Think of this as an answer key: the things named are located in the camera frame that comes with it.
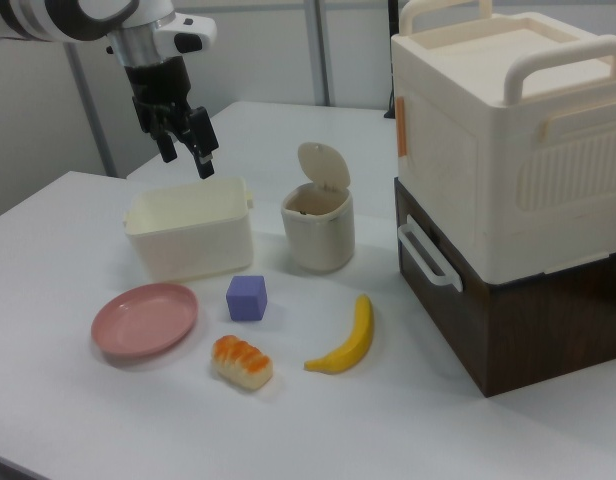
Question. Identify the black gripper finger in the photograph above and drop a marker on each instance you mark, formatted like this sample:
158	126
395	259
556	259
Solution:
167	147
204	135

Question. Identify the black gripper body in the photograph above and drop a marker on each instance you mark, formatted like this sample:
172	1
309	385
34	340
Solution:
155	85

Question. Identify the small cream lidded trash can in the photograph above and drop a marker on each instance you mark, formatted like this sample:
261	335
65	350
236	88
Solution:
318	225

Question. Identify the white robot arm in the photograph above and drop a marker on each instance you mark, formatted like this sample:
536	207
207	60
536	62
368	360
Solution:
48	17

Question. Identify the cream rectangular plastic bin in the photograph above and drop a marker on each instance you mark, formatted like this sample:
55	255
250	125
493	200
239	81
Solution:
188	235

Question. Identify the purple cube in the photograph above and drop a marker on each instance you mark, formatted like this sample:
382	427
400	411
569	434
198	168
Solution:
245	299

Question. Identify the pink plastic plate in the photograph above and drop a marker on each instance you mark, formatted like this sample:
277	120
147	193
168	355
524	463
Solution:
144	320

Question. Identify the toy bread loaf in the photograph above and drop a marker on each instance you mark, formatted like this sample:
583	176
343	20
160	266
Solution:
240	361

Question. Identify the yellow toy banana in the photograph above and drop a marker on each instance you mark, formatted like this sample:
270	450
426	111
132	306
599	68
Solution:
350	340

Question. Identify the dark wooden drawer cabinet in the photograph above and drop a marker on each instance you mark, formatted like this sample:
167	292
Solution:
518	330

